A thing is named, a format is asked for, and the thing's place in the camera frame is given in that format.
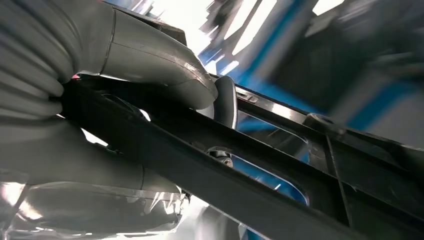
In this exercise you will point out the blue metal shelf rack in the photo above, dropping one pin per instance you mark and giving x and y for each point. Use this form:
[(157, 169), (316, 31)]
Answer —
[(265, 89)]

